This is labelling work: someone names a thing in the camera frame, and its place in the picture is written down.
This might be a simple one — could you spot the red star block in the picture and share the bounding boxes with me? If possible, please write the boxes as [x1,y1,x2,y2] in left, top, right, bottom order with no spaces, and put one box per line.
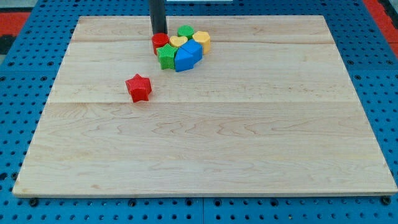
[125,73,152,103]

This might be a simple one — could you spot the green star block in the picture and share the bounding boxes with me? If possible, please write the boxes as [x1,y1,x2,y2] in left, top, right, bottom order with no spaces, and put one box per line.
[156,44,178,70]

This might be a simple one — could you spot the red circle block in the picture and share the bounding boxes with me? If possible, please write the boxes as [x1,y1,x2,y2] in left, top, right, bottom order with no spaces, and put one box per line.
[151,32,169,55]

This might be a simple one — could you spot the green circle block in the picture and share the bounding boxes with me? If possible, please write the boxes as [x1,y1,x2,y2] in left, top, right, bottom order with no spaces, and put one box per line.
[177,25,195,40]

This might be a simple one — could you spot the yellow heart block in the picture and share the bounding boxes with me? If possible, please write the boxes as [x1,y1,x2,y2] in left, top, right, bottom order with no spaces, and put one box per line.
[169,35,188,48]

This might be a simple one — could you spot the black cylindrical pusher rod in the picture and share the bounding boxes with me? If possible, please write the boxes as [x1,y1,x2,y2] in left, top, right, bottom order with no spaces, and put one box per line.
[148,0,168,34]

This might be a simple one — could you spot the light wooden board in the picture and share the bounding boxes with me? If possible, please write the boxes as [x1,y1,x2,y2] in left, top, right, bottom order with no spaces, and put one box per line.
[12,16,397,198]

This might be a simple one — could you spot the blue triangle block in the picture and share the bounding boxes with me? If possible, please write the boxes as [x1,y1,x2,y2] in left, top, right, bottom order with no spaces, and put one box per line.
[175,48,194,72]

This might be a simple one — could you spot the yellow hexagon block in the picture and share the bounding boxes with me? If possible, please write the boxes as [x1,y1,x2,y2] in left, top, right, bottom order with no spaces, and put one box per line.
[192,31,211,55]

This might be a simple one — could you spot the blue cube block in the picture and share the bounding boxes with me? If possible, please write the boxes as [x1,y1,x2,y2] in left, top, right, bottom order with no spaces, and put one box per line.
[181,39,203,64]

